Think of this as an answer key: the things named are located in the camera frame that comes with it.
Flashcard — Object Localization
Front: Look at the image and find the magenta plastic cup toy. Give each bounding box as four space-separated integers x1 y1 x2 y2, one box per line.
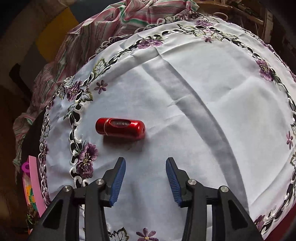
22 161 30 176

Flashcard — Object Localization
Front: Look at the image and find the pink-rimmed white tray box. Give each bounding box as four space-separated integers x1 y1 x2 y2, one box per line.
22 155 47 232

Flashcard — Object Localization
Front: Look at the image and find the red metallic capsule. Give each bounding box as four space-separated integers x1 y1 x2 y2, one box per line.
95 118 146 141

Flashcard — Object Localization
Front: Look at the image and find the white floral embroidered tablecloth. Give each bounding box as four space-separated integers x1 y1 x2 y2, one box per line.
39 15 295 240

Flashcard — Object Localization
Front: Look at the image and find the pink striped bedsheet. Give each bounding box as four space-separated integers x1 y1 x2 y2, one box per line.
13 1 199 171

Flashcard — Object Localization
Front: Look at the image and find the multicolour padded headboard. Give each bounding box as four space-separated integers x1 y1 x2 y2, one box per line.
1 1 113 90

